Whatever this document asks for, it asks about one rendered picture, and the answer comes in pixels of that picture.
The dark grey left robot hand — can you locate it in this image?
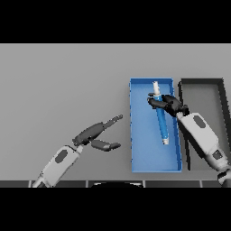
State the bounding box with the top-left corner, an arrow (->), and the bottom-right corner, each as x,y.
71,113 -> 125,152

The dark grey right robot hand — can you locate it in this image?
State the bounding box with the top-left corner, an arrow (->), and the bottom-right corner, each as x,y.
146,94 -> 190,119

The blue pipe with pale end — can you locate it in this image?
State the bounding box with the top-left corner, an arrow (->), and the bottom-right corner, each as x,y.
148,79 -> 171,146

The dark grey bin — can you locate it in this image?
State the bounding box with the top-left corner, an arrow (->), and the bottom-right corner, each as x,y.
178,78 -> 231,171

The blue bin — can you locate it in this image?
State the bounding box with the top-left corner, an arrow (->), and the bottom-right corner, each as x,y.
128,77 -> 183,174

